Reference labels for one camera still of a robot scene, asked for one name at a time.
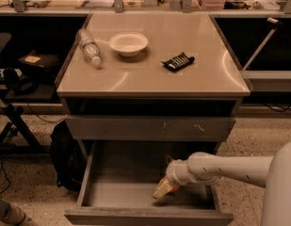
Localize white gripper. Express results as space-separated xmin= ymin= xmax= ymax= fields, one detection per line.
xmin=153 ymin=154 xmax=195 ymax=199

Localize red apple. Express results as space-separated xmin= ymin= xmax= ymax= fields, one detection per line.
xmin=169 ymin=186 xmax=179 ymax=194

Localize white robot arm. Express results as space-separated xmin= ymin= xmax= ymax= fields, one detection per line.
xmin=153 ymin=142 xmax=291 ymax=226

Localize open middle drawer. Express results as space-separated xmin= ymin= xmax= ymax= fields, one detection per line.
xmin=65 ymin=141 xmax=234 ymax=226

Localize grey drawer cabinet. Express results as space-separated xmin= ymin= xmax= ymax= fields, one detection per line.
xmin=57 ymin=12 xmax=251 ymax=150

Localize closed top drawer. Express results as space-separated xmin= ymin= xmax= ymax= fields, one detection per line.
xmin=65 ymin=115 xmax=235 ymax=141

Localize black backpack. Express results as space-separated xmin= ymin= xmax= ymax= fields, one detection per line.
xmin=49 ymin=121 xmax=87 ymax=192

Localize white bowl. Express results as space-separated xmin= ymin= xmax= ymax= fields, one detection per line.
xmin=108 ymin=32 xmax=148 ymax=57

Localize clear plastic water bottle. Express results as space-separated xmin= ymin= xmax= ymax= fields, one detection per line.
xmin=76 ymin=29 xmax=102 ymax=69

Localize black box with label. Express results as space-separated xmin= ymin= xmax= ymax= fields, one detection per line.
xmin=18 ymin=51 xmax=62 ymax=76

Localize brown shoe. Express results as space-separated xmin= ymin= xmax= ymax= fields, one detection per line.
xmin=0 ymin=202 xmax=25 ymax=225

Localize black headphones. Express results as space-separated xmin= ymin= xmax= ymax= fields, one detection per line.
xmin=3 ymin=67 xmax=39 ymax=95

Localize white-tipped stick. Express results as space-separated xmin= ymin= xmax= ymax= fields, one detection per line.
xmin=242 ymin=17 xmax=282 ymax=71

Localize black stand frame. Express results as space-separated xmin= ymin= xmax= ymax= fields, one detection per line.
xmin=0 ymin=98 xmax=49 ymax=154

